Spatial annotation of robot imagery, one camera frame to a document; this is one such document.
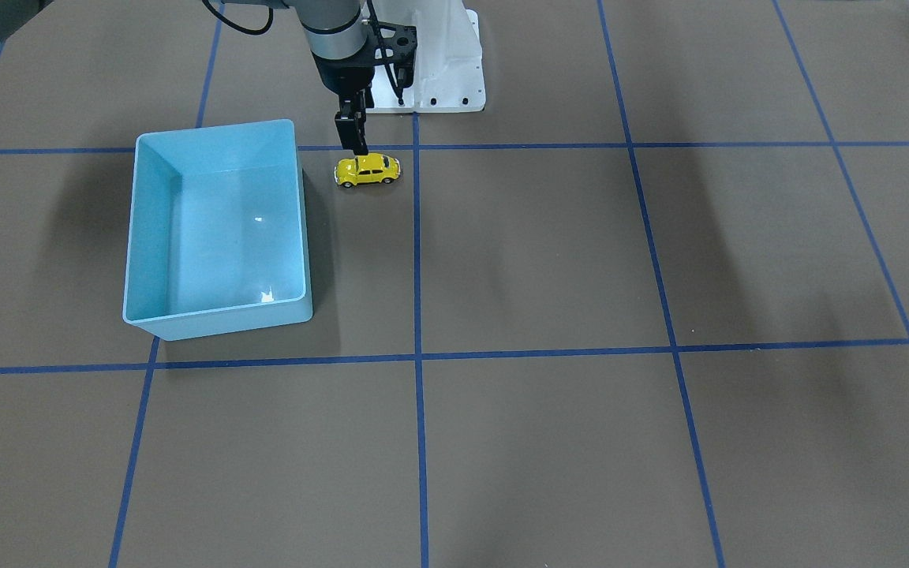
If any light blue plastic bin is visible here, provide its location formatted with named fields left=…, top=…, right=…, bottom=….
left=122, top=119, right=314, bottom=342

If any yellow beetle toy car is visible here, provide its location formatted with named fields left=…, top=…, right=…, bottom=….
left=333, top=152, right=402, bottom=189

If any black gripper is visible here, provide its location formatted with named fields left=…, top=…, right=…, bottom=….
left=315, top=22, right=417, bottom=157

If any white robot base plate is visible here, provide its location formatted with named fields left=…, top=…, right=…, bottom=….
left=371, top=1, right=486, bottom=114

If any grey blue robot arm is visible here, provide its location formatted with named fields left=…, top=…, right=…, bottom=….
left=0, top=1, right=417, bottom=157

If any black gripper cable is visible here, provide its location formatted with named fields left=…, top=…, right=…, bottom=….
left=202, top=0, right=275, bottom=36

